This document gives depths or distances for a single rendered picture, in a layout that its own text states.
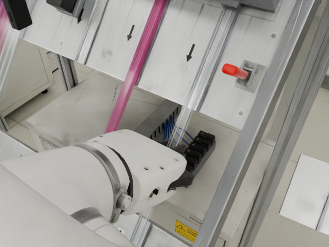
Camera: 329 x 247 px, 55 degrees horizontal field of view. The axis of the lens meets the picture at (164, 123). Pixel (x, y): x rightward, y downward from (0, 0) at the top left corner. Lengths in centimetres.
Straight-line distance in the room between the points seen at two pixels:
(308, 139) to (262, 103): 153
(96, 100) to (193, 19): 65
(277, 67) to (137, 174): 23
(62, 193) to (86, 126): 77
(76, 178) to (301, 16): 33
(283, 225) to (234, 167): 114
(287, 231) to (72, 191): 137
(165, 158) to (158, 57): 19
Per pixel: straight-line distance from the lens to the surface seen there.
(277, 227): 155
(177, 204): 79
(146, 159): 33
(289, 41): 44
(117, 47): 53
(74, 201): 23
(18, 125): 205
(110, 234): 22
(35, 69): 206
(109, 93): 110
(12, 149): 66
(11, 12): 43
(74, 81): 116
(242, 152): 43
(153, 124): 91
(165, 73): 48
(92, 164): 27
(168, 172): 33
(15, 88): 202
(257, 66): 42
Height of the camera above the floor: 129
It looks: 44 degrees down
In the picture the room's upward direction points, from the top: straight up
